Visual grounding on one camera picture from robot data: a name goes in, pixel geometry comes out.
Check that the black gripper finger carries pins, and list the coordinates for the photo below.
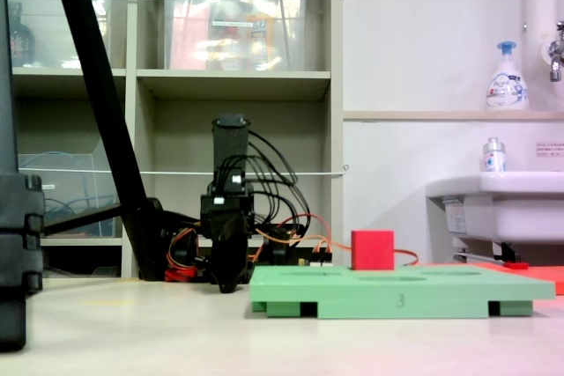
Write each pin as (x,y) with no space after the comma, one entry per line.
(221,268)
(235,268)

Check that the red square block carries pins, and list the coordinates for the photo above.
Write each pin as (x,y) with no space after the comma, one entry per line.
(372,250)

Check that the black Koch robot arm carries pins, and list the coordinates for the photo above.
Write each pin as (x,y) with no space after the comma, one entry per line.
(230,142)

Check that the small circuit board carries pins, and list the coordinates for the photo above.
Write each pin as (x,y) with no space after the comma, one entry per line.
(326,261)

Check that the green shape sorting board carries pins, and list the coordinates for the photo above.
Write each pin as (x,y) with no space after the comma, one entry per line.
(352,301)

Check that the beige shelf unit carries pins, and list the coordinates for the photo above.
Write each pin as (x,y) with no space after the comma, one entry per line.
(233,81)

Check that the low clear plastic container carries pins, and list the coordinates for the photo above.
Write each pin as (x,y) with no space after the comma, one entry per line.
(66,182)

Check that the black tripod leg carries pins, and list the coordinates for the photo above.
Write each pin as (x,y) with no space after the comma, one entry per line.
(101,98)

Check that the pink pack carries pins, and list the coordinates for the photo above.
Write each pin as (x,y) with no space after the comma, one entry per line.
(187,41)

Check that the orange bottle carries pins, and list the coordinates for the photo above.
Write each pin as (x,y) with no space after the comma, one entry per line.
(261,32)

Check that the large clear plastic bin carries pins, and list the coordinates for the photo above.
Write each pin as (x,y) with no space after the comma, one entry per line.
(291,19)

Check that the sink label sticker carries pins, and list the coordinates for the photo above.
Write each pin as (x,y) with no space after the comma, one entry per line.
(456,217)

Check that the small clear bottle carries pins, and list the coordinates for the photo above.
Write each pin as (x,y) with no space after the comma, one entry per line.
(493,158)

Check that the white sink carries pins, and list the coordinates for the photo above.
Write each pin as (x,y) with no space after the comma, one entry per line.
(506,213)

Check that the small red flat piece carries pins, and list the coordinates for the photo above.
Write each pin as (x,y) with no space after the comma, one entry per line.
(516,265)

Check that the dark glass bottle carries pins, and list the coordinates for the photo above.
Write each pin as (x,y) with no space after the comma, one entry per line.
(22,41)

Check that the white soap pump bottle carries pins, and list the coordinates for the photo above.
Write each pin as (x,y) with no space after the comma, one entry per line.
(506,90)

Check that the metal faucet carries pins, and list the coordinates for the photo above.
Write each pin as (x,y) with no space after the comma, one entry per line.
(556,56)

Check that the wall notice sticker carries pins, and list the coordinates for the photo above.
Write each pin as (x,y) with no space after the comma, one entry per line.
(551,149)

